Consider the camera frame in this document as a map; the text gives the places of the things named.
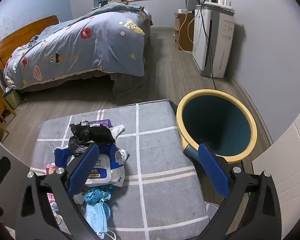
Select black plastic bag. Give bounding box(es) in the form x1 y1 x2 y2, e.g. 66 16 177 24
69 121 115 155

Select wooden cabinet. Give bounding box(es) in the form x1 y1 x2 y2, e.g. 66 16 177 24
174 11 196 52

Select bed with blue quilt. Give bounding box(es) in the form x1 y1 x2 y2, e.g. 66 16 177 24
3 4 153 89

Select grey checked mat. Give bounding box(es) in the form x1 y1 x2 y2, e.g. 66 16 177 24
30 99 213 240

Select purple packet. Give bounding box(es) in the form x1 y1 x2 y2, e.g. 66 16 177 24
90 119 113 128

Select yellow rimmed teal bin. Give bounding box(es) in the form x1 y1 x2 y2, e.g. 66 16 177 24
176 89 257 164

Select black cable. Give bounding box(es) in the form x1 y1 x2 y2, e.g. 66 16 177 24
187 4 217 90

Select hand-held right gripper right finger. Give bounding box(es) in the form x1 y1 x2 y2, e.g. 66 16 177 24
197 142 284 240

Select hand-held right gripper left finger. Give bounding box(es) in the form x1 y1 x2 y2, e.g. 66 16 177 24
15 143 102 240

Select cream white cable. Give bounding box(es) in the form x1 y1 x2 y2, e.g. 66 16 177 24
177 11 194 54

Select blue face mask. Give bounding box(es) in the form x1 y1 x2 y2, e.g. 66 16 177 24
84 187 113 204
86 201 117 240

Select white router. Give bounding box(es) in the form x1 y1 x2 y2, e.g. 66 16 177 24
203 0 235 12

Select grey bed sheet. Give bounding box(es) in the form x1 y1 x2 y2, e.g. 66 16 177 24
112 72 147 100

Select crumpled white tissue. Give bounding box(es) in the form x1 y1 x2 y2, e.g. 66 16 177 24
110 124 126 140

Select white blue wet wipes pack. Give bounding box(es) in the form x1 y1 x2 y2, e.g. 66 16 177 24
54 146 129 188

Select crumpled blue face mask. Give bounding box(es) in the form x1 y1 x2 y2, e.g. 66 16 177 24
84 187 113 204

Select white air purifier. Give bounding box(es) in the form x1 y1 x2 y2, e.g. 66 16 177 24
192 4 235 78

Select green bin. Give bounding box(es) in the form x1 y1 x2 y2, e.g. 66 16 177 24
4 87 22 109

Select pink packet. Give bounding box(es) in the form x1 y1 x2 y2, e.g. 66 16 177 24
46 163 58 175

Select wooden bed frame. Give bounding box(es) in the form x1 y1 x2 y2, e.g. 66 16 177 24
0 15 59 75

